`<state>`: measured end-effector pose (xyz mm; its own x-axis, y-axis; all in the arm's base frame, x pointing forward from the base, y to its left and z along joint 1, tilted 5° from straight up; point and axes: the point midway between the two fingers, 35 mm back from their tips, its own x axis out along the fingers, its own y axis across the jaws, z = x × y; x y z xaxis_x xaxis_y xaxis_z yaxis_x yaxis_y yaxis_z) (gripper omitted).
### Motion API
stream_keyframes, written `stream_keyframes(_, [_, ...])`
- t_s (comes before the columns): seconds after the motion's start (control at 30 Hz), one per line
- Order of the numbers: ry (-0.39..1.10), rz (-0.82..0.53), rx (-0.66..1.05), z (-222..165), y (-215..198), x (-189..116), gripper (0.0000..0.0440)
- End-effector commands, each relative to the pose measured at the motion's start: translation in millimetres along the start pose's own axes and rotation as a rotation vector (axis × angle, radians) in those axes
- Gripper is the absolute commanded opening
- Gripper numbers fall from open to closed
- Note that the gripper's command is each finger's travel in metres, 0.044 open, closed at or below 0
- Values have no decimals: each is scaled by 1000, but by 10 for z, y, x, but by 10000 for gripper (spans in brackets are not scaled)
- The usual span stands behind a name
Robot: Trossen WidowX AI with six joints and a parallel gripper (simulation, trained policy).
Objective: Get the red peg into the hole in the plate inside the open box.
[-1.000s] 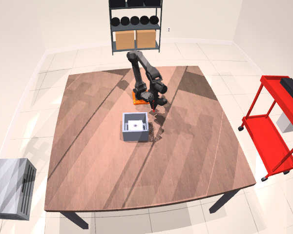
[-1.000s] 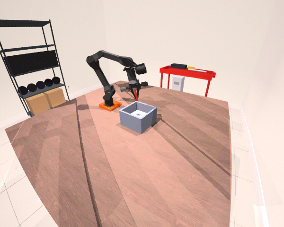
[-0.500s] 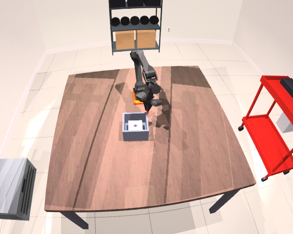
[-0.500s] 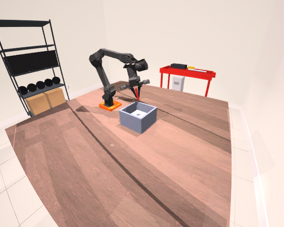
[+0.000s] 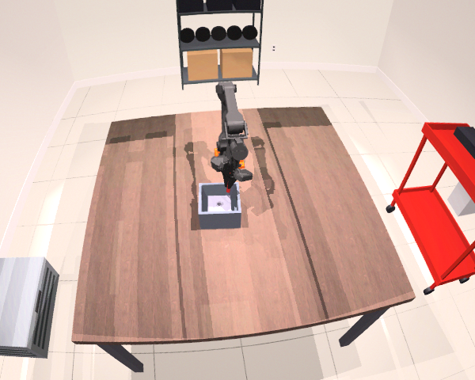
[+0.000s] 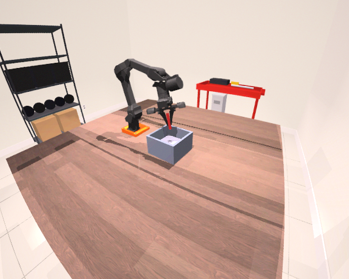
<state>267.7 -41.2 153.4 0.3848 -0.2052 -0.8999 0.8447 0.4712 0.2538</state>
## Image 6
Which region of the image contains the white square plate with hole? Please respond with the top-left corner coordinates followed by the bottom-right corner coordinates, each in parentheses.
top-left (161, 135), bottom-right (180, 145)

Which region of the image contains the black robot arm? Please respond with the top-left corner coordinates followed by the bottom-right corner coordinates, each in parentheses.
top-left (114, 58), bottom-right (184, 132)

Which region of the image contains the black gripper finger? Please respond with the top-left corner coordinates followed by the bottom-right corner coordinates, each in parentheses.
top-left (169, 110), bottom-right (176, 125)
top-left (158, 112), bottom-right (168, 126)

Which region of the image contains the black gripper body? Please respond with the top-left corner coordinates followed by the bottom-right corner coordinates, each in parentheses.
top-left (147, 93), bottom-right (186, 115)

